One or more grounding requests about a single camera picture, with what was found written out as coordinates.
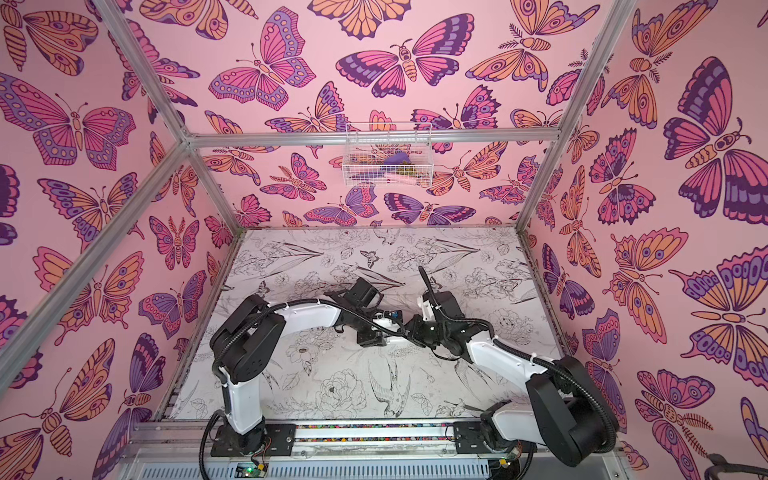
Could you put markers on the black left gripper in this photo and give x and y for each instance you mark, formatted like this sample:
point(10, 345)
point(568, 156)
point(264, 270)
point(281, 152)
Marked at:
point(372, 340)

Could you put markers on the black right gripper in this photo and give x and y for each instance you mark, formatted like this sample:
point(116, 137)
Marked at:
point(414, 330)

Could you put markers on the white remote control green sticker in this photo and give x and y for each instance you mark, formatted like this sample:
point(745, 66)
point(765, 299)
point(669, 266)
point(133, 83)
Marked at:
point(397, 341)

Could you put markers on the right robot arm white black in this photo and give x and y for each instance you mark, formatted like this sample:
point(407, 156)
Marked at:
point(567, 413)

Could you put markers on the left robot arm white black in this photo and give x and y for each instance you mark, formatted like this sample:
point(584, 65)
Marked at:
point(244, 345)

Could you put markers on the purple item in basket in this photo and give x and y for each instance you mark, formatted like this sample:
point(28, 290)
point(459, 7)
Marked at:
point(397, 159)

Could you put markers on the green circuit board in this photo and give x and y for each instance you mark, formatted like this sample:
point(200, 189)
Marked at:
point(251, 471)

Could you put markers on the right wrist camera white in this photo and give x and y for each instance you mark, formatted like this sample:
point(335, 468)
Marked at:
point(426, 309)

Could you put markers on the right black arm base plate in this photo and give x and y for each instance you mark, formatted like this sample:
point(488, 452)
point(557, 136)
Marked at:
point(480, 438)

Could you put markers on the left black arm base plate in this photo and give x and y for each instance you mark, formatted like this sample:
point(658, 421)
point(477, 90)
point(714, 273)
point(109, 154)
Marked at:
point(272, 439)

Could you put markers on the white wire basket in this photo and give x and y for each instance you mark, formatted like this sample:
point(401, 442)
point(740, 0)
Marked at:
point(366, 147)

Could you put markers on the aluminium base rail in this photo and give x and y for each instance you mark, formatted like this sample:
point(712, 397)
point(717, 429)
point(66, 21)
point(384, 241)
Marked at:
point(353, 449)

